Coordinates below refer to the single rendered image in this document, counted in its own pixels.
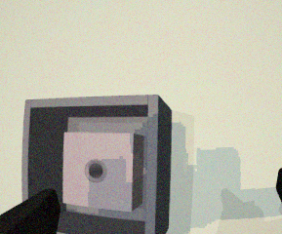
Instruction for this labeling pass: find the grey open square box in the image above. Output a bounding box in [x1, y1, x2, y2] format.
[20, 94, 173, 234]

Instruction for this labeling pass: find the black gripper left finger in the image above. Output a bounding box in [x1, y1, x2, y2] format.
[0, 188, 61, 234]

